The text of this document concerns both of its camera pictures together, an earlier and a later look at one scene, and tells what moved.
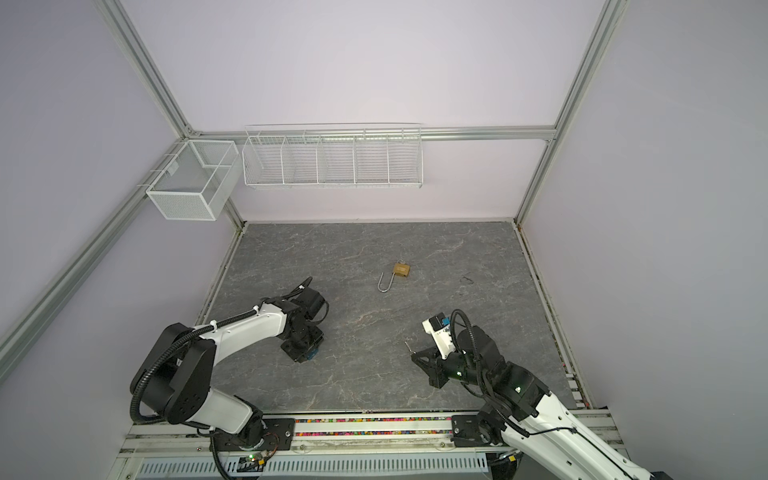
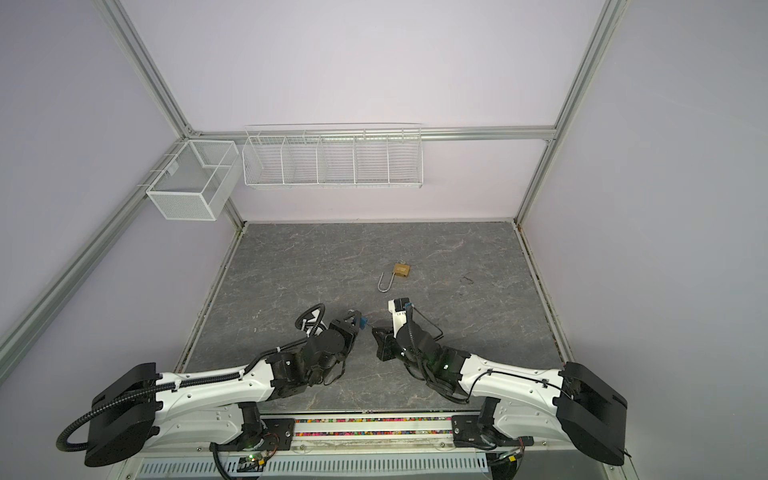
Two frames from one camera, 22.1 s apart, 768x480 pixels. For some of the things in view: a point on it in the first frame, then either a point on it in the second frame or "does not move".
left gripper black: [301, 355] → [348, 330]
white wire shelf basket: [328, 156] does not move
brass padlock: [400, 268] does not move
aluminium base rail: [380, 436] does not move
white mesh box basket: [195, 182] does not move
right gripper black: [437, 375] → [386, 346]
